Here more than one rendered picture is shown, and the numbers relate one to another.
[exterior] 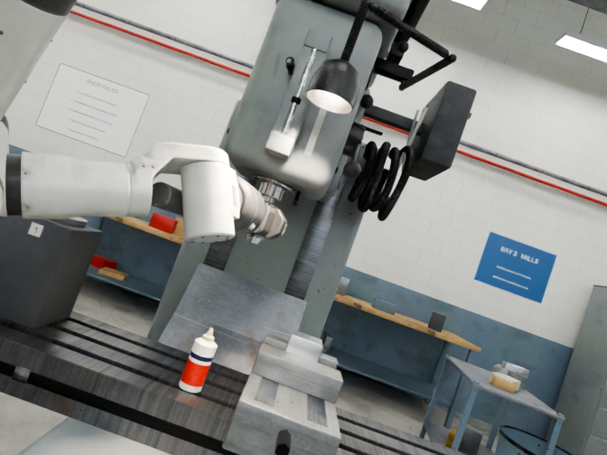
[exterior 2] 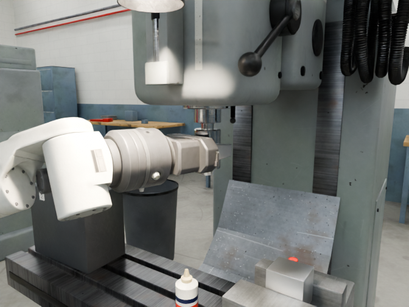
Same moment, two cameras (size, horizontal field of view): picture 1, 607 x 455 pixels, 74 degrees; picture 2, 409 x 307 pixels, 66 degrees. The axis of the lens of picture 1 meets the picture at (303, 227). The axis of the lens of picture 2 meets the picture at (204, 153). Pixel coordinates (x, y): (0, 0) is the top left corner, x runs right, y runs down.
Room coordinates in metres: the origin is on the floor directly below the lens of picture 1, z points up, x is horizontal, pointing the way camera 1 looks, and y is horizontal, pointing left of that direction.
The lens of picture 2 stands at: (0.30, -0.22, 1.32)
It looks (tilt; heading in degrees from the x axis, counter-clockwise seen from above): 10 degrees down; 34
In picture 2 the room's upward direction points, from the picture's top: straight up
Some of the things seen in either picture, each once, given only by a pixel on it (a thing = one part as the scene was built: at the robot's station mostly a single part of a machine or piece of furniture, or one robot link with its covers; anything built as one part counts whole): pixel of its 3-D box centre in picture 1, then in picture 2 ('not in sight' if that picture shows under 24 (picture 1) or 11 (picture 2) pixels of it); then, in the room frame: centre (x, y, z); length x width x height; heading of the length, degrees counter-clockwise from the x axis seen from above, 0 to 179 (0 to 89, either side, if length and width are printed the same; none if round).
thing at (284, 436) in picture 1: (283, 443); not in sight; (0.54, -0.07, 0.96); 0.04 x 0.02 x 0.02; 179
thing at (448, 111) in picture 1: (437, 135); not in sight; (1.06, -0.26, 1.62); 0.20 x 0.09 x 0.21; 0
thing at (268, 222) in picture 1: (243, 213); (164, 156); (0.68, 0.10, 1.23); 0.13 x 0.12 x 0.10; 76
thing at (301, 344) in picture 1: (302, 352); (289, 285); (0.77, -0.08, 1.03); 0.06 x 0.05 x 0.06; 89
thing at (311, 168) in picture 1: (303, 106); (209, 7); (0.77, 0.08, 1.47); 0.21 x 0.19 x 0.32; 90
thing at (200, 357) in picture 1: (200, 357); (187, 297); (0.71, 0.09, 0.97); 0.04 x 0.04 x 0.11
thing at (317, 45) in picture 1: (299, 96); (163, 6); (0.66, 0.08, 1.45); 0.04 x 0.04 x 0.21; 0
